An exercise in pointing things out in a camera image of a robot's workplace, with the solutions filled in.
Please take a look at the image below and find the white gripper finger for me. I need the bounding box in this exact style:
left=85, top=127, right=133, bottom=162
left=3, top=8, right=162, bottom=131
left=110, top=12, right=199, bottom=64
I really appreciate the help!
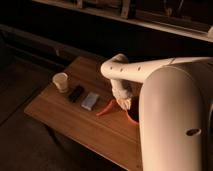
left=117, top=98, right=131, bottom=110

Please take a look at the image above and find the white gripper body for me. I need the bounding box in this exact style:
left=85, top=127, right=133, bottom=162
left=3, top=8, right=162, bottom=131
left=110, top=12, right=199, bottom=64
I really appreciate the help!
left=111, top=80, right=133, bottom=99

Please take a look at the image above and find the red ceramic bowl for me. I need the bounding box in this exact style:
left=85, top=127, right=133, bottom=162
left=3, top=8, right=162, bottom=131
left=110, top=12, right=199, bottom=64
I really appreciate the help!
left=126, top=96, right=139, bottom=124

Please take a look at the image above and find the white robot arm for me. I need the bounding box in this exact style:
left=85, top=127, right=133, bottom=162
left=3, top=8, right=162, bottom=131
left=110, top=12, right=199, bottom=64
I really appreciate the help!
left=101, top=54, right=213, bottom=171

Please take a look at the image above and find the red chili pepper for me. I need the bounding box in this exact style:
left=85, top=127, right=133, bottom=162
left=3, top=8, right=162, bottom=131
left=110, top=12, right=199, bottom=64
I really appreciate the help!
left=97, top=99, right=117, bottom=116

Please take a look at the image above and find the grey blue sponge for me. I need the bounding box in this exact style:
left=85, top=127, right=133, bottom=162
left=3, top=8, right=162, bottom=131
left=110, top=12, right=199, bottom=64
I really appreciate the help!
left=81, top=92, right=99, bottom=111

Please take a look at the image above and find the black rectangular block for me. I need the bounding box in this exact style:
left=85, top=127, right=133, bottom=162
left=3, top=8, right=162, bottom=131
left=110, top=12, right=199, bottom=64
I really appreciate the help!
left=68, top=85, right=84, bottom=102

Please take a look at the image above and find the white paper cup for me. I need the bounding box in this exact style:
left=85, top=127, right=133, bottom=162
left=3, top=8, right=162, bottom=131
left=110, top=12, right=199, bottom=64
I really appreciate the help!
left=52, top=72, right=68, bottom=93

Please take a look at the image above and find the wooden shelf rail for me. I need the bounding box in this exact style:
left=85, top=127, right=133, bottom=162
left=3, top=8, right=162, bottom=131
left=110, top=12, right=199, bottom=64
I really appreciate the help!
left=33, top=0, right=213, bottom=43

